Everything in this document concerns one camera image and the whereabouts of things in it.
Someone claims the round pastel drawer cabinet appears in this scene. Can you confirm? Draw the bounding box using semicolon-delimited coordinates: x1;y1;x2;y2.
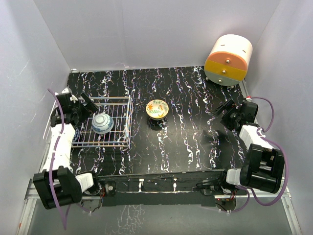
204;34;253;87

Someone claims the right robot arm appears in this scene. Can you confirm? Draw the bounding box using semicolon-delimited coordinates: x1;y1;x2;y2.
213;99;285;194

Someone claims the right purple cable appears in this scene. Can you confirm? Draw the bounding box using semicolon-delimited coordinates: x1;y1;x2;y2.
227;96;291;212

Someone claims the yellow floral bowl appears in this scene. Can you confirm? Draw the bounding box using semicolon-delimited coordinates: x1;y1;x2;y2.
146;99;169;120

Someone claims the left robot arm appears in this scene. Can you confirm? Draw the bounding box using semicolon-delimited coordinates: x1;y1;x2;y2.
33;88;101;210

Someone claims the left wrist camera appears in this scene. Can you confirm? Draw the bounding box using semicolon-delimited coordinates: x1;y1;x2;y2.
55;88;78;103

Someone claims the blue floral bowl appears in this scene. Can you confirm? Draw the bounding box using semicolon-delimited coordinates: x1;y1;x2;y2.
91;113;114;135

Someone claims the red patterned bowl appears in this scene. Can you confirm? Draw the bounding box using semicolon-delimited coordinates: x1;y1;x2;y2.
72;127;81;143

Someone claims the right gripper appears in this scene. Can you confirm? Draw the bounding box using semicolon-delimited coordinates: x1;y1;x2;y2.
211;99;242;130

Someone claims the aluminium frame rail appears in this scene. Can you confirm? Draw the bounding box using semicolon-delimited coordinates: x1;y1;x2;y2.
16;149;74;235

